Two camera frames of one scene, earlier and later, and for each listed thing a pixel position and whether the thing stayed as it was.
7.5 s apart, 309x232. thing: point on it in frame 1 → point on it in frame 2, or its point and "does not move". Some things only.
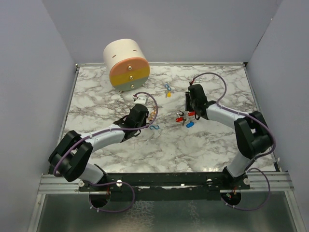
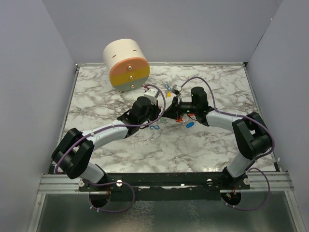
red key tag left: (179, 119) does not move
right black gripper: (188, 108) → (173, 111)
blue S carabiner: (168, 87) does not move
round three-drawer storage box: (128, 66) does not move
